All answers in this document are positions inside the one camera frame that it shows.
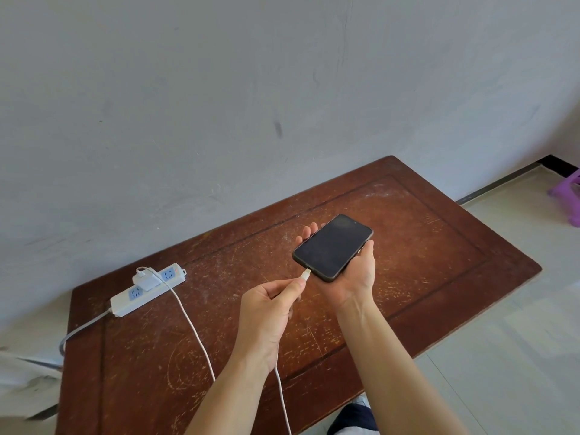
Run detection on white charging cable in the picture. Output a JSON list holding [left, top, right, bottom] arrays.
[[135, 266, 312, 435]]

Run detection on white power strip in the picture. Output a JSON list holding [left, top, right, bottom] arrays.
[[110, 263, 187, 318]]

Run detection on grey power strip cord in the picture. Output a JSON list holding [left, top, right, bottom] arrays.
[[59, 310, 113, 358]]

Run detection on person's left hand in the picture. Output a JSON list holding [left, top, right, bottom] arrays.
[[233, 275, 309, 372]]

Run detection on person's right forearm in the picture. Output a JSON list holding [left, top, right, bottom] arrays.
[[335, 294, 470, 435]]

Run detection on person's left forearm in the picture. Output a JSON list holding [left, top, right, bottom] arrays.
[[183, 353, 272, 435]]

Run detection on white charger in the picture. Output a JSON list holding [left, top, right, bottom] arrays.
[[132, 266, 163, 293]]

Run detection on brown wooden table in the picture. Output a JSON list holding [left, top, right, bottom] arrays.
[[54, 155, 543, 435]]

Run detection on person's right hand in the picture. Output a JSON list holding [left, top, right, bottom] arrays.
[[292, 221, 377, 313]]

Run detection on purple plastic stool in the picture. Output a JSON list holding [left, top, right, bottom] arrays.
[[547, 169, 580, 228]]

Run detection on navy shorts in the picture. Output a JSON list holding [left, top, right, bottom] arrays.
[[327, 402, 379, 435]]

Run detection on black smartphone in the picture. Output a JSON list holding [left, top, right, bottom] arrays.
[[292, 214, 374, 283]]

